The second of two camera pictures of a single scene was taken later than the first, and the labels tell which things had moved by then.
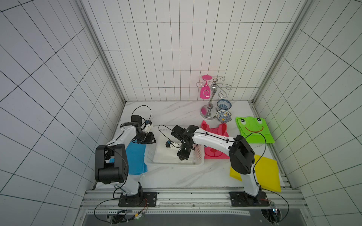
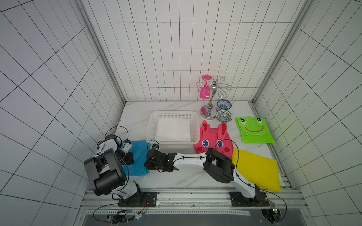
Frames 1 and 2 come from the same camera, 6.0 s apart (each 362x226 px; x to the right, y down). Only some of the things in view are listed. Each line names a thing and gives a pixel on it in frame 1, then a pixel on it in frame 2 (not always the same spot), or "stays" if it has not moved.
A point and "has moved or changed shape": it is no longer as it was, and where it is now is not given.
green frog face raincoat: x=254 y=130 stays
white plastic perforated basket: x=158 y=154 has moved or changed shape
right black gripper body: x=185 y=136 to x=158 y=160
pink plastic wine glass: x=205 y=92 stays
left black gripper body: x=143 y=138 to x=127 y=160
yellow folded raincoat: x=267 y=173 stays
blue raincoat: x=135 y=156 stays
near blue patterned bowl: x=224 y=116 stays
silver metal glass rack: x=208 y=111 stays
